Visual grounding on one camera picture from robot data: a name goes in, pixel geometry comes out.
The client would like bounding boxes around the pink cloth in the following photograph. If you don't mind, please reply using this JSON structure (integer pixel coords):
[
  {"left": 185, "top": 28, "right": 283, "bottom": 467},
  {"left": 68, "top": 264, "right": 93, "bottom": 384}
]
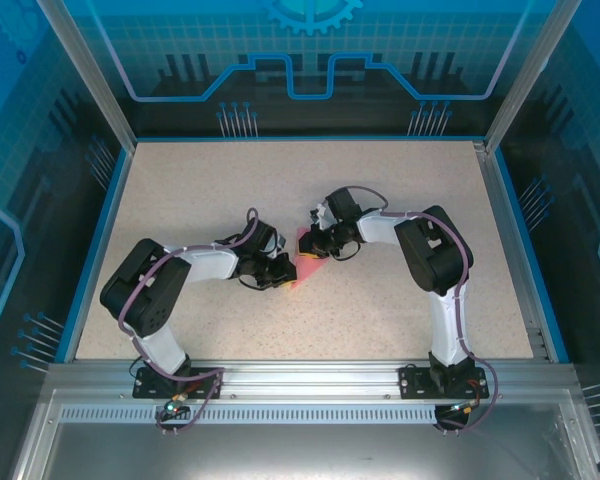
[{"left": 289, "top": 227, "right": 331, "bottom": 292}]

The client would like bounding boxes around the connector with green light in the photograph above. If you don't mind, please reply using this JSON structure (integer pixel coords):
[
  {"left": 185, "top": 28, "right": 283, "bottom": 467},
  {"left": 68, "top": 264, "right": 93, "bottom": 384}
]
[
  {"left": 162, "top": 393, "right": 190, "bottom": 417},
  {"left": 447, "top": 399, "right": 482, "bottom": 417}
]

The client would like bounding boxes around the grey metal tray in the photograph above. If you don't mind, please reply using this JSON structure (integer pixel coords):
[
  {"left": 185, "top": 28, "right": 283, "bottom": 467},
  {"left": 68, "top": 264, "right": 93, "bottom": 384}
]
[{"left": 9, "top": 389, "right": 600, "bottom": 480}]

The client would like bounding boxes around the slotted grey cable duct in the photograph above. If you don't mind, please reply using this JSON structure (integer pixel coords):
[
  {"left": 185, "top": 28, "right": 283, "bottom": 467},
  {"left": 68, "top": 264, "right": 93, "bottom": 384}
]
[{"left": 57, "top": 405, "right": 486, "bottom": 423}]

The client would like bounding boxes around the aluminium side rail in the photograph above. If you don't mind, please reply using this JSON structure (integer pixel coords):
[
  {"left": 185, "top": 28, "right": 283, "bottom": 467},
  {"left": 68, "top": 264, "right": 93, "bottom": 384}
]
[{"left": 472, "top": 141, "right": 552, "bottom": 362}]

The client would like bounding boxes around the aluminium frame post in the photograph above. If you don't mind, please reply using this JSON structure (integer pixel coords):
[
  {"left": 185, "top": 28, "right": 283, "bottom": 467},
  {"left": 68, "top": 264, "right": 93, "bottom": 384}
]
[
  {"left": 482, "top": 0, "right": 584, "bottom": 154},
  {"left": 36, "top": 0, "right": 138, "bottom": 152}
]

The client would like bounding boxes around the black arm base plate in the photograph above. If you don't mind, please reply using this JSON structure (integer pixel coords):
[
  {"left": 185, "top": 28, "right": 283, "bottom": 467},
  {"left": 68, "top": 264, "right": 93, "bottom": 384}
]
[
  {"left": 398, "top": 364, "right": 489, "bottom": 401},
  {"left": 132, "top": 366, "right": 227, "bottom": 401}
]

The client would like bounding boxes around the blue table edge strip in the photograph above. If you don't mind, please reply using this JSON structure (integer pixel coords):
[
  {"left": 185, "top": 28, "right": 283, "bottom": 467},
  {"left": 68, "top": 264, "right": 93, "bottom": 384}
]
[
  {"left": 492, "top": 149, "right": 572, "bottom": 364},
  {"left": 62, "top": 147, "right": 132, "bottom": 364}
]

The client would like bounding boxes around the aluminium mounting rail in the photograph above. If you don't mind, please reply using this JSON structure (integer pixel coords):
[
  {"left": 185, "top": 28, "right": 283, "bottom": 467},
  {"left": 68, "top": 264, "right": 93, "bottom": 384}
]
[{"left": 47, "top": 359, "right": 579, "bottom": 399}]

